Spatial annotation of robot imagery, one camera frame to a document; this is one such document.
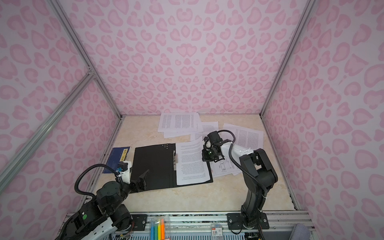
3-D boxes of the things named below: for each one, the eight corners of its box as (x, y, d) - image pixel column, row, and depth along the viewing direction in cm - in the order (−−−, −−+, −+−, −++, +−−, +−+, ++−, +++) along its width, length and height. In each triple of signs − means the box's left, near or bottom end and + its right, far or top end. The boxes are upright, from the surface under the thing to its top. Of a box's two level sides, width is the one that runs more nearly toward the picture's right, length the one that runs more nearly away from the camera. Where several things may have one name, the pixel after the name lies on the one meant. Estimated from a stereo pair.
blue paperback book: (104, 173, 92) (102, 171, 90) (114, 148, 103) (113, 146, 102) (121, 173, 92) (120, 171, 90) (129, 148, 103) (128, 146, 102)
